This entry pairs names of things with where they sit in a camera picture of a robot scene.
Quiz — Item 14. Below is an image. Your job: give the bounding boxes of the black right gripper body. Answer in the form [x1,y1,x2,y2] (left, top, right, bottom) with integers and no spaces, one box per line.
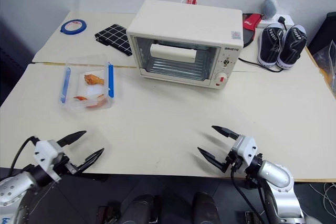
[221,148,247,174]

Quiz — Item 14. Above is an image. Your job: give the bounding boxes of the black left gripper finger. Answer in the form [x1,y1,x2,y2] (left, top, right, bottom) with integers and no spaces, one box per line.
[57,130,88,147]
[77,147,106,174]

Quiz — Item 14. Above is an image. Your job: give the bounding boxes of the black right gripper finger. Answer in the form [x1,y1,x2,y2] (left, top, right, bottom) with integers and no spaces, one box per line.
[211,125,241,141]
[197,146,228,174]

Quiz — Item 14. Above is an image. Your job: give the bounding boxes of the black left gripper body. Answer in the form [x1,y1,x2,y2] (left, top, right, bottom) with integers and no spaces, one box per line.
[55,153,85,177]

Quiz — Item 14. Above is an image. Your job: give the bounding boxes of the pale pink onion peel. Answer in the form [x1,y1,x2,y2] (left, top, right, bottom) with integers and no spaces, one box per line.
[85,98,108,110]

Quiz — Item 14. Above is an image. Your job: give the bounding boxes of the clear food container blue clips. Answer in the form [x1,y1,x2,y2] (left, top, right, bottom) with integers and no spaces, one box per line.
[58,54,117,111]

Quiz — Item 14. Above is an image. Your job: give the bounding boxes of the cream toaster oven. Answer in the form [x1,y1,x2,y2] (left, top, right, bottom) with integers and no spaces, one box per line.
[125,0,244,90]

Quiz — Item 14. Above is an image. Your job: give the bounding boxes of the fried chicken drumstick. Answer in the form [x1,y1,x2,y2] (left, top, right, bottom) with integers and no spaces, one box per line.
[83,73,105,86]

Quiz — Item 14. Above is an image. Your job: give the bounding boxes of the black canvas sneaker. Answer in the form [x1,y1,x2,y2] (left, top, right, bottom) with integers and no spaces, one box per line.
[275,24,308,70]
[257,23,285,66]

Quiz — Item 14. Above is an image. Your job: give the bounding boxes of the black white checkered cloth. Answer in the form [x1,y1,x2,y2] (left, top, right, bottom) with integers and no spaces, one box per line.
[94,23,133,58]

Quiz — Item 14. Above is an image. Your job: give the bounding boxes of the blue tape roll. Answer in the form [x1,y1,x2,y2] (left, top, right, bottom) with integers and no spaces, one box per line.
[60,19,88,36]

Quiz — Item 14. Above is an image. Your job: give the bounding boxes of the red and black pouch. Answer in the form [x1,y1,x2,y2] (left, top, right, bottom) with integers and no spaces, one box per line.
[241,13,264,48]

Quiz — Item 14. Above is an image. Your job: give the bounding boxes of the clear plastic bag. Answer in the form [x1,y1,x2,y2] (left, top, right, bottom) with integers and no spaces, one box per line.
[313,39,336,91]

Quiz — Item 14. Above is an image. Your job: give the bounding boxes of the white power strip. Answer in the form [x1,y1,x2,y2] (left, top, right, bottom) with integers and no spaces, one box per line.
[256,13,295,29]

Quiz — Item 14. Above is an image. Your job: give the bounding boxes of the grey plush toy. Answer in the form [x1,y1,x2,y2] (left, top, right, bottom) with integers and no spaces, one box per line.
[260,0,279,20]

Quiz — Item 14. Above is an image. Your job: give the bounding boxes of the black box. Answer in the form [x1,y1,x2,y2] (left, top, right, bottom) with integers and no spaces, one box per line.
[307,11,336,55]

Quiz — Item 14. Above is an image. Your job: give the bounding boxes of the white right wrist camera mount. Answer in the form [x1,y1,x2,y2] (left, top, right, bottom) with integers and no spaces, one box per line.
[232,135,259,166]

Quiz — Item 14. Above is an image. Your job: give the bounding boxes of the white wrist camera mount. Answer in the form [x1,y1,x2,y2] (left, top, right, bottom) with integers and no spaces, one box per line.
[232,135,259,166]
[33,140,67,180]

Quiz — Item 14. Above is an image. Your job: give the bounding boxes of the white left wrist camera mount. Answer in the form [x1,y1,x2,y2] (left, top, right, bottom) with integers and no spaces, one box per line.
[33,140,67,180]

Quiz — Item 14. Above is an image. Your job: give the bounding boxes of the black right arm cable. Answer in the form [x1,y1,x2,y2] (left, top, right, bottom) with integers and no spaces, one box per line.
[230,165,266,224]

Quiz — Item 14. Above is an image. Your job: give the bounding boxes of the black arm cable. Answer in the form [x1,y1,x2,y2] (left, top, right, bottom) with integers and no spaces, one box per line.
[230,165,266,224]
[8,136,40,178]

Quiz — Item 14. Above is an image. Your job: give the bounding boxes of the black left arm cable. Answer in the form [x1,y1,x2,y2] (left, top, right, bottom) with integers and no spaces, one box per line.
[8,136,40,178]

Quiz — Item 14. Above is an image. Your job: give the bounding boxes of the white cable bundle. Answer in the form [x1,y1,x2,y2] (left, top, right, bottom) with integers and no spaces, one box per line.
[322,181,336,217]

